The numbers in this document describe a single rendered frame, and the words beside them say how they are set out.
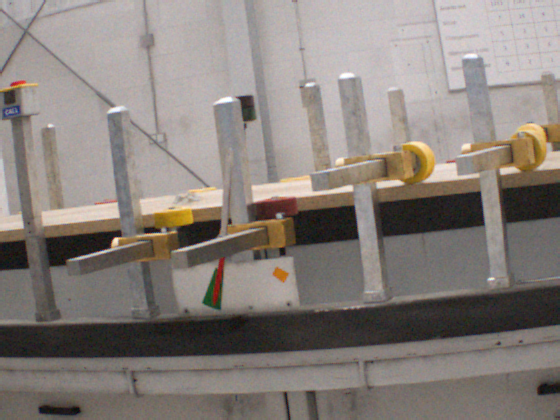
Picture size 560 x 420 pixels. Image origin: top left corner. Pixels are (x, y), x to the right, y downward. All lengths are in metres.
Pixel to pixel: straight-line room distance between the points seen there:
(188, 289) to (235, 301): 0.10
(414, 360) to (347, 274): 0.31
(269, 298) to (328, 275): 0.23
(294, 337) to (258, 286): 0.12
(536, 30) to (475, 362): 7.29
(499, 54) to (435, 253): 7.10
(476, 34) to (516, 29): 0.34
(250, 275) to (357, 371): 0.28
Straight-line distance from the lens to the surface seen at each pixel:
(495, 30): 9.69
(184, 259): 2.21
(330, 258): 2.70
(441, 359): 2.46
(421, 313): 2.40
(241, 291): 2.54
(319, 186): 2.14
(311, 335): 2.48
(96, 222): 2.88
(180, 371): 2.68
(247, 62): 10.18
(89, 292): 2.98
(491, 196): 2.35
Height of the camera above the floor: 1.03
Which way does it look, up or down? 3 degrees down
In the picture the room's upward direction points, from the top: 8 degrees counter-clockwise
